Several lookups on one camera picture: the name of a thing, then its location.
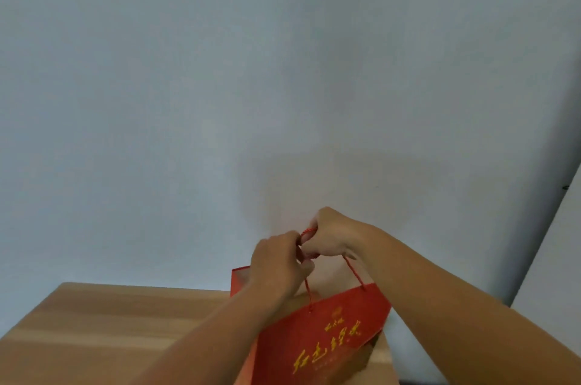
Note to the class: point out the person's left hand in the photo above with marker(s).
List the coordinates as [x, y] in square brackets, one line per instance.
[274, 262]

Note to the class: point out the person's right hand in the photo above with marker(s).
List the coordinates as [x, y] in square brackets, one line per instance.
[333, 232]

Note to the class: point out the person's right fingers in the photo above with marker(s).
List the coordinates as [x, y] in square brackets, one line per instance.
[311, 242]

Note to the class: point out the person's left thumb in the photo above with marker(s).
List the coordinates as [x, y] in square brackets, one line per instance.
[305, 266]

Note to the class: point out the red paper gift bag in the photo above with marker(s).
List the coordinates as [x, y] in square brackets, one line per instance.
[313, 339]

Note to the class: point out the person's left forearm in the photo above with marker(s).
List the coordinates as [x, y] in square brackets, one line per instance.
[213, 339]

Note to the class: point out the person's right forearm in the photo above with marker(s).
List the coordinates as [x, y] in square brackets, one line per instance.
[458, 312]

